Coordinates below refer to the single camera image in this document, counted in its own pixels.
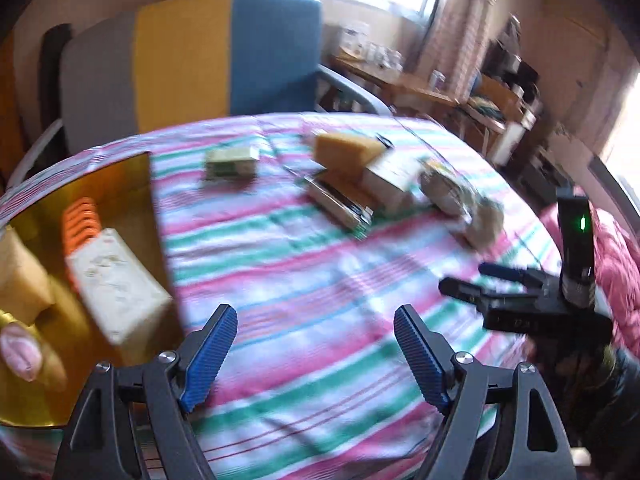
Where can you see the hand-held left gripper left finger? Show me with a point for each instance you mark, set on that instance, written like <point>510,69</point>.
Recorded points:
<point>210,355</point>

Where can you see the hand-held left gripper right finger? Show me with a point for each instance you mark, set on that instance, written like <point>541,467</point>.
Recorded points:
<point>420,360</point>

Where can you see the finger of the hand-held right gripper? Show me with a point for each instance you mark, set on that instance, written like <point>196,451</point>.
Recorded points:
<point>470,294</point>
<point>515,275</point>

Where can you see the clear snack packet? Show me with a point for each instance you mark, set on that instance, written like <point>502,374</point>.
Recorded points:
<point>482,222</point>

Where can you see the yellow cracker packet green ends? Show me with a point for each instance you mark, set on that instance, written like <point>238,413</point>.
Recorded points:
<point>445,187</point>

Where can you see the white carton box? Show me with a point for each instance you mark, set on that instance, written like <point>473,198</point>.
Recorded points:
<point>117,285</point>
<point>392,182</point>

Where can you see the silver foil packet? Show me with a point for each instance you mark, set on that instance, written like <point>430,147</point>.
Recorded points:
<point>337,202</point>

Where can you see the orange packet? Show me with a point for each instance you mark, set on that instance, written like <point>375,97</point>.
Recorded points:
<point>82,222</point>

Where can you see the pink hair roller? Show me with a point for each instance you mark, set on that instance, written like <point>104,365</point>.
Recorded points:
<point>20,352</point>

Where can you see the dark red box gold lining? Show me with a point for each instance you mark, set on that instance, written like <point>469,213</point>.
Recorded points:
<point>125,185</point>

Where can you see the person's right forearm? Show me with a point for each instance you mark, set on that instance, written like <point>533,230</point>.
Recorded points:
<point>600,395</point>

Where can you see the pink quilt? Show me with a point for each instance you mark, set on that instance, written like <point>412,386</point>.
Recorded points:
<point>615,260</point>

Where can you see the striped bed sheet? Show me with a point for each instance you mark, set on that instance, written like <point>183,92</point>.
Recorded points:
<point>300,280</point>

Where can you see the white cabinet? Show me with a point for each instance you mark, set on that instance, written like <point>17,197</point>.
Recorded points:
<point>517,130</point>

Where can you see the small cream green box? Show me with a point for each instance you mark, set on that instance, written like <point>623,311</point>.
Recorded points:
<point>232,162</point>

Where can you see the glass jar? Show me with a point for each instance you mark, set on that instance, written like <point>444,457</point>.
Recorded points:
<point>437,80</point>

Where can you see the wooden desk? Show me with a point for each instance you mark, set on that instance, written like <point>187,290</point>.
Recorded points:
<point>400,87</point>

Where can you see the black appliance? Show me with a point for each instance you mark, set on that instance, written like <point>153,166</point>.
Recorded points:
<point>512,55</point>

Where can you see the patterned curtain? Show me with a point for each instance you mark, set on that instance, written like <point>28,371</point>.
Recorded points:
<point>460,30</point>

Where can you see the group of white jars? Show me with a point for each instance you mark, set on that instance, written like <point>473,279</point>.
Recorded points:
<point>372,47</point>

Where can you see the grey yellow blue chair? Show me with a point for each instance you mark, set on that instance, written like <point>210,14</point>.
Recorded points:
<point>175,60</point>

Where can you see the wooden wardrobe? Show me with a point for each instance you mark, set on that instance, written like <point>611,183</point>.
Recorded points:
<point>7,125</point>

